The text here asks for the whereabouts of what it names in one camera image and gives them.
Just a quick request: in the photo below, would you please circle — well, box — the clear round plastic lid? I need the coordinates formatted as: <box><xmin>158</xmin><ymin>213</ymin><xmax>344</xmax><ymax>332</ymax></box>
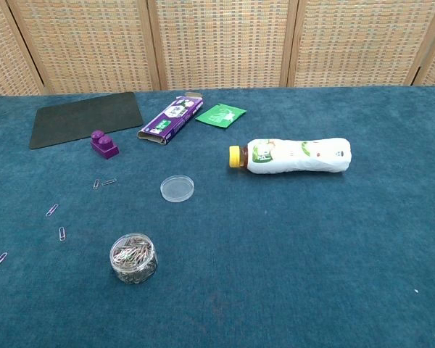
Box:
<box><xmin>159</xmin><ymin>174</ymin><xmax>196</xmax><ymax>202</ymax></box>

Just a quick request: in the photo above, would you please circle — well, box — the green foil packet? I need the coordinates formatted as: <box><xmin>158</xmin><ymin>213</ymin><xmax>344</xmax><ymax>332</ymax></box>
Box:
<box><xmin>194</xmin><ymin>103</ymin><xmax>247</xmax><ymax>129</ymax></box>

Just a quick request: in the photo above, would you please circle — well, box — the purple carton box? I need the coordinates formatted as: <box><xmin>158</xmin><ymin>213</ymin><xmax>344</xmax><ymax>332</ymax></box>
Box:
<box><xmin>136</xmin><ymin>94</ymin><xmax>205</xmax><ymax>146</ymax></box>

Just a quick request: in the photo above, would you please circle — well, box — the white-label bottle with yellow cap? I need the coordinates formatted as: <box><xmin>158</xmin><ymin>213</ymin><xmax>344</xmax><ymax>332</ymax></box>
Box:
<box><xmin>228</xmin><ymin>136</ymin><xmax>352</xmax><ymax>175</ymax></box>

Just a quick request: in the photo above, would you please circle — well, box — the purple toy building block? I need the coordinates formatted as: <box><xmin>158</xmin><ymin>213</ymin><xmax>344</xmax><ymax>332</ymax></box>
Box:
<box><xmin>90</xmin><ymin>129</ymin><xmax>120</xmax><ymax>160</ymax></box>

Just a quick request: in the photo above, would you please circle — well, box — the clear round plastic jar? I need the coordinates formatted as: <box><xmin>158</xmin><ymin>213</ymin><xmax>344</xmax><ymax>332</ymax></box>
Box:
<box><xmin>109</xmin><ymin>233</ymin><xmax>159</xmax><ymax>286</ymax></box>

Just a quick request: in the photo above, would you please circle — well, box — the black rectangular mat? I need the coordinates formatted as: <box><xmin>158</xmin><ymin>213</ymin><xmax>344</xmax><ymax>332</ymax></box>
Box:
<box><xmin>28</xmin><ymin>91</ymin><xmax>145</xmax><ymax>150</ymax></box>

